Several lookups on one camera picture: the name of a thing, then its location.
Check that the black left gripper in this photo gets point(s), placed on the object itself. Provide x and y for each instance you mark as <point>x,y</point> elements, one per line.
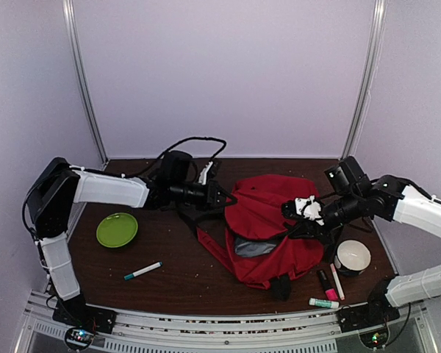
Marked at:
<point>213,189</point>

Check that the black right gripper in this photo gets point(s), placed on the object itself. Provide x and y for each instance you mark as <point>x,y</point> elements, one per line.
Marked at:
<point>313,229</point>

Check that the red student backpack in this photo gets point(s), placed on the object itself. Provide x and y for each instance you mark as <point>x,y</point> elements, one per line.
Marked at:
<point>257,216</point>

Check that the grey pencil pouch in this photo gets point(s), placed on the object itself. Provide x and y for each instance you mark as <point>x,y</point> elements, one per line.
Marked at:
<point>248,249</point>

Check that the pink white pen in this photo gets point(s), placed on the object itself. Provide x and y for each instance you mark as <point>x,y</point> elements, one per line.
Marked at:
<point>337,282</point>

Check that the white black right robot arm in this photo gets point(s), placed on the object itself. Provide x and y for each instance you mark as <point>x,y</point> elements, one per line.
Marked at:
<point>394,199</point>

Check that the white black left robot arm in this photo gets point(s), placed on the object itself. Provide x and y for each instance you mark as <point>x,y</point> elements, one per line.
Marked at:
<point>61,185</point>

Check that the white dark bowl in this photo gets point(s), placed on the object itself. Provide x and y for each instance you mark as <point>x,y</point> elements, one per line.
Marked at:
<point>352,258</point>

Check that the pink black highlighter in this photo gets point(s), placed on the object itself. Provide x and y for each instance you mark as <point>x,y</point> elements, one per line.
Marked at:
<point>326,286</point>

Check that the green white glue stick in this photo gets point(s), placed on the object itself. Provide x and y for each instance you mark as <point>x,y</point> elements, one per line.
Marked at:
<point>324,303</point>

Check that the teal white marker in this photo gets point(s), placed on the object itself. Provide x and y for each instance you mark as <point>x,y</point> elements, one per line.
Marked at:
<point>144,270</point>

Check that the green plate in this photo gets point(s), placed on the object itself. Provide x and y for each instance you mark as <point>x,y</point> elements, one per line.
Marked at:
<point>117,230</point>

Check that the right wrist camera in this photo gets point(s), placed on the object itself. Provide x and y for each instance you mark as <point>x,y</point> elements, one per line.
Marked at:
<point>303,209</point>

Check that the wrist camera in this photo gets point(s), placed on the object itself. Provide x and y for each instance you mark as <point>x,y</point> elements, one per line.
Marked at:
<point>303,209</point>
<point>209,171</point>

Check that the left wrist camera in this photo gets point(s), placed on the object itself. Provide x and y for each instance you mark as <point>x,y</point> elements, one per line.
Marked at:
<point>209,171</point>

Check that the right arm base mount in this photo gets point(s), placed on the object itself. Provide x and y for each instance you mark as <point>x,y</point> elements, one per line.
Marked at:
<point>365,316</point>

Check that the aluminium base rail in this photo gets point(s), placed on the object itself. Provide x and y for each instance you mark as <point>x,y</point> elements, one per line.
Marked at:
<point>309,331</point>

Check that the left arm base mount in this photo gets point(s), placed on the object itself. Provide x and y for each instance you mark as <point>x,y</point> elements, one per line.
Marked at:
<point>91,319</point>

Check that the right aluminium corner post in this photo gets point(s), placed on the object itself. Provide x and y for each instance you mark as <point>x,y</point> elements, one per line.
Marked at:
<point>369,71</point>

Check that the aluminium corner post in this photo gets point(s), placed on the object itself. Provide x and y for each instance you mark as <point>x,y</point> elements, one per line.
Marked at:
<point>369,71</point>
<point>73,36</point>

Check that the left aluminium corner post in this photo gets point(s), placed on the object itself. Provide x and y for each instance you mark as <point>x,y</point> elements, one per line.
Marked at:
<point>73,36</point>

